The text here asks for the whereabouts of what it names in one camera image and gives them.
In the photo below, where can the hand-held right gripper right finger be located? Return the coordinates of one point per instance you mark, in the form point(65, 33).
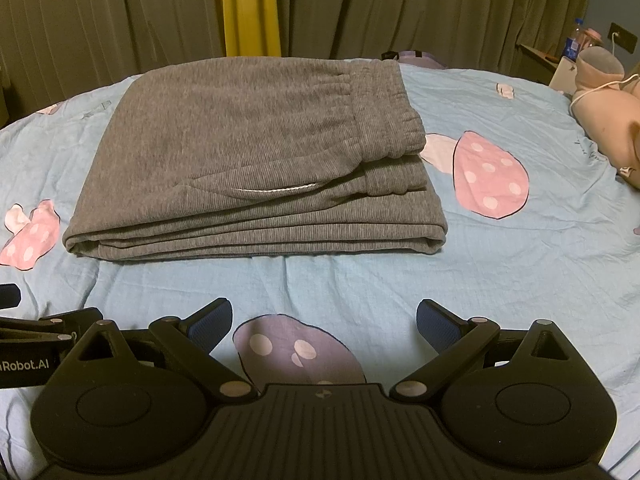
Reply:
point(439, 324)

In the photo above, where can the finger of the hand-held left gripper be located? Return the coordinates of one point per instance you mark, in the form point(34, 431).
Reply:
point(9, 295)
point(35, 331)

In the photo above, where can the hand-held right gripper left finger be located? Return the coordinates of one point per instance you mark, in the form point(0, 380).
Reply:
point(214, 321)

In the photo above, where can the grey ribbed pants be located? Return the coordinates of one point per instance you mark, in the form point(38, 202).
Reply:
point(240, 160)

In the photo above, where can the light blue printed bed sheet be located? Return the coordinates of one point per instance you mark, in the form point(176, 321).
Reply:
point(500, 270)

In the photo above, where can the pink plush toy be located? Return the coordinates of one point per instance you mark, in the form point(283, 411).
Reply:
point(607, 110)

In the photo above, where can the wooden nightstand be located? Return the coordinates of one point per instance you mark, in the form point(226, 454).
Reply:
point(540, 57)

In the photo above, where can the grey curtain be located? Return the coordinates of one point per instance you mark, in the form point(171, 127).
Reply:
point(425, 5)
point(110, 20)

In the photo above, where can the clear plastic water bottle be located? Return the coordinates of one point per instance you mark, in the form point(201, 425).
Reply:
point(574, 42)

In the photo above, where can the yellow curtain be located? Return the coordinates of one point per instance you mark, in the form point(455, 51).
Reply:
point(247, 7)

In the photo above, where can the small pink jar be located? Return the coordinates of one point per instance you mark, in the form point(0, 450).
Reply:
point(592, 37)

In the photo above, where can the dark wall socket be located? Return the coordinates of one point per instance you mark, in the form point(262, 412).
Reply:
point(622, 39)

